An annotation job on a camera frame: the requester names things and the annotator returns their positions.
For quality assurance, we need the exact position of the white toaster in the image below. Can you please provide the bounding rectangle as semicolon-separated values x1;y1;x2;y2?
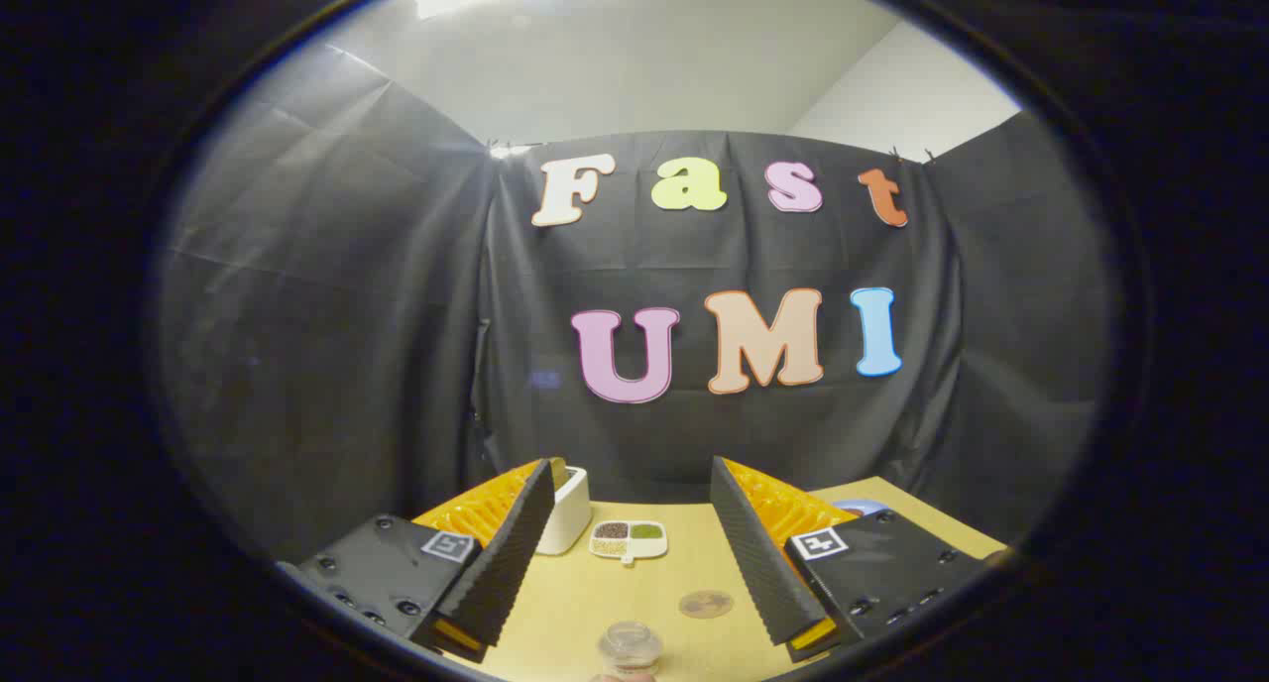
535;464;593;556

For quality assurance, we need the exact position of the white divided dish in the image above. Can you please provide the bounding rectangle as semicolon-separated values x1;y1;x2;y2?
589;520;668;566

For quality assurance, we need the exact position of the clear glass bottle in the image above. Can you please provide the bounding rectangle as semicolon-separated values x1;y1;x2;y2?
597;621;664;681

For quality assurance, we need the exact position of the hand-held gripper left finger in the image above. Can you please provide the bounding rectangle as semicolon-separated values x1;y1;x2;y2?
281;457;558;663

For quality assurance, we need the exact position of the light wooden table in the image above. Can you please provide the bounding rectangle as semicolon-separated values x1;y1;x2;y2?
436;476;1007;682

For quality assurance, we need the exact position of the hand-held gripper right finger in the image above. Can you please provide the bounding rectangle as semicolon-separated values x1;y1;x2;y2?
709;455;992;663

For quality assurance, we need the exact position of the black backdrop cloth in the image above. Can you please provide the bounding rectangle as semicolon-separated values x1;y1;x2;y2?
159;43;1116;564

